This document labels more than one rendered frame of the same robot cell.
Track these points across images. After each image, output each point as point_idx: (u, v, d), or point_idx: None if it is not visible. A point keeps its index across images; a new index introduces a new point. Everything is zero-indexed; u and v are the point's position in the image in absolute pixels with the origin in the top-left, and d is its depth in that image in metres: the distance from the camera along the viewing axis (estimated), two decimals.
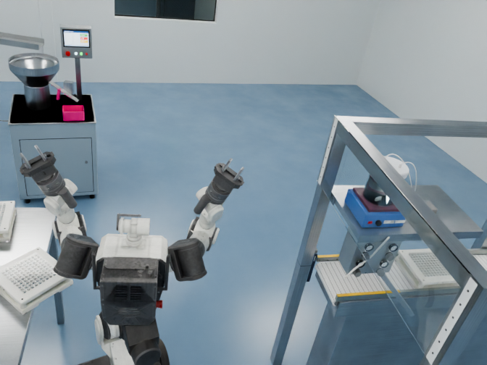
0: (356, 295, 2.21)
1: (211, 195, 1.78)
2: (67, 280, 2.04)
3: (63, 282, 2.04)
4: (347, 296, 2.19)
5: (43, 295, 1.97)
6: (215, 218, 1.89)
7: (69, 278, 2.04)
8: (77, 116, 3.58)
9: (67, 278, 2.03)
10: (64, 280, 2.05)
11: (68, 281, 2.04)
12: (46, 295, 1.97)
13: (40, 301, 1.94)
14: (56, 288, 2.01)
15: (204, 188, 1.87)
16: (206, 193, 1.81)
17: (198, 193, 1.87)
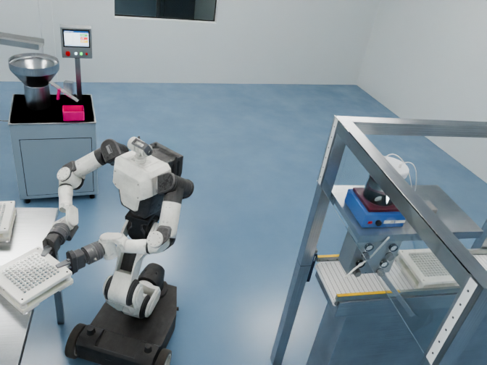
0: (356, 295, 2.21)
1: (67, 237, 2.24)
2: (67, 279, 2.04)
3: (63, 281, 2.04)
4: (347, 296, 2.19)
5: (43, 294, 1.96)
6: (75, 213, 2.31)
7: (69, 277, 2.04)
8: (77, 116, 3.58)
9: (67, 277, 2.03)
10: (64, 279, 2.04)
11: (68, 280, 2.04)
12: (46, 294, 1.97)
13: (40, 301, 1.94)
14: (56, 287, 2.00)
15: None
16: None
17: None
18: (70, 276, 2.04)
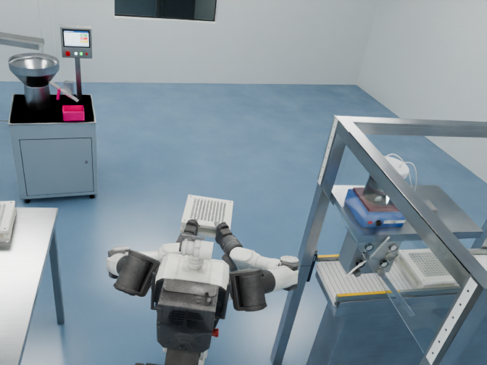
0: (356, 295, 2.21)
1: (222, 249, 2.16)
2: (182, 224, 2.29)
3: None
4: (347, 296, 2.19)
5: None
6: (242, 256, 2.05)
7: (181, 224, 2.28)
8: (77, 116, 3.58)
9: None
10: None
11: (181, 225, 2.29)
12: None
13: None
14: None
15: None
16: None
17: None
18: (181, 224, 2.27)
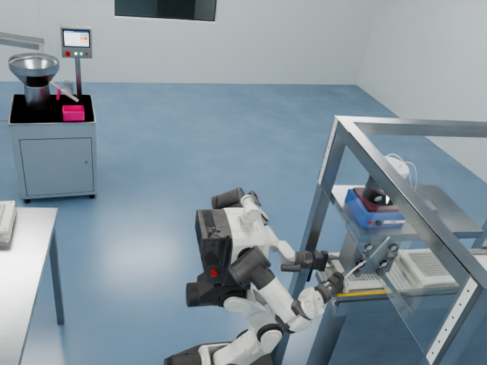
0: (356, 295, 2.21)
1: None
2: None
3: None
4: (347, 296, 2.19)
5: None
6: (304, 292, 2.05)
7: None
8: (77, 116, 3.58)
9: None
10: None
11: None
12: None
13: None
14: None
15: None
16: None
17: None
18: None
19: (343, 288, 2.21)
